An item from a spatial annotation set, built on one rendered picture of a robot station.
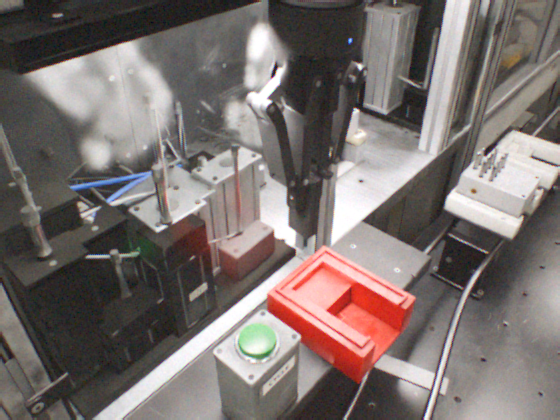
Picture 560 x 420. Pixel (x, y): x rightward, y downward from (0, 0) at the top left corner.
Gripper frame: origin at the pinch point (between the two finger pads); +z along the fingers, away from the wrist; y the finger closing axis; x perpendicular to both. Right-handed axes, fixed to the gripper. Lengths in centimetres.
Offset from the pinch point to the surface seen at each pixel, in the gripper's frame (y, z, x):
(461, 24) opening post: -55, -4, -15
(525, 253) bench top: -70, 46, 6
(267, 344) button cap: 8.4, 11.7, 3.9
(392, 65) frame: -60, 10, -32
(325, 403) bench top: -8.5, 47.1, 0.0
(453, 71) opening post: -55, 5, -15
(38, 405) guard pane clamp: 28.6, 12.5, -5.6
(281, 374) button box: 7.9, 15.7, 5.5
